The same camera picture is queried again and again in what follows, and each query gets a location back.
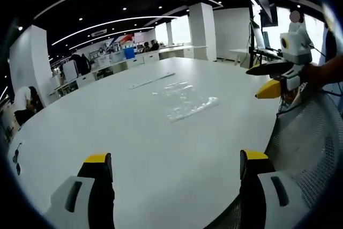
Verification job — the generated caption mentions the black cable with plug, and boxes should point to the black cable with plug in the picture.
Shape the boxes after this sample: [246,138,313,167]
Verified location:
[11,142,24,176]

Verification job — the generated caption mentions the black monitor on stand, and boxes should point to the black monitor on stand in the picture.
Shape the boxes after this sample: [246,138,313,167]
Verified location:
[249,0,279,69]

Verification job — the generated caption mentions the blue storage box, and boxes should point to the blue storage box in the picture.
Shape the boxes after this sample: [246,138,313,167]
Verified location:
[122,47,136,60]

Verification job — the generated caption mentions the crinkled clear food packaging bag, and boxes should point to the crinkled clear food packaging bag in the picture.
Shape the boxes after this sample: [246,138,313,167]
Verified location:
[152,80,222,124]

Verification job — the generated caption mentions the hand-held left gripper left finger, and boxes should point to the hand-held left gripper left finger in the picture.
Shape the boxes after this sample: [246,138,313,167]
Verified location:
[43,152,116,229]

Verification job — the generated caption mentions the grey mesh office chair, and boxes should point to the grey mesh office chair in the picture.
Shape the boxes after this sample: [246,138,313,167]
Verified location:
[263,91,343,215]

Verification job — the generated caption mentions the long white counter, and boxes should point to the long white counter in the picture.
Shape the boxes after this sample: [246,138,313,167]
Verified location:
[55,45,208,97]

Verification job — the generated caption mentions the white desk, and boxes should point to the white desk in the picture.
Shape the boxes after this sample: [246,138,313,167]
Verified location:
[228,47,282,68]

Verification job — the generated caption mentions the thin gripper cable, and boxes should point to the thin gripper cable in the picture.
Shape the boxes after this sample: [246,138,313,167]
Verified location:
[276,88,305,119]

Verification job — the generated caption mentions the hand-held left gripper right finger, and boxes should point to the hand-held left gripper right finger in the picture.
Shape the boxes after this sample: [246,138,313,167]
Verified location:
[239,149,309,229]

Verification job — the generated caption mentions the white square pillar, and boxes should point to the white square pillar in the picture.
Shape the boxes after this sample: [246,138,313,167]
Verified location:
[188,2,218,62]
[8,24,53,108]

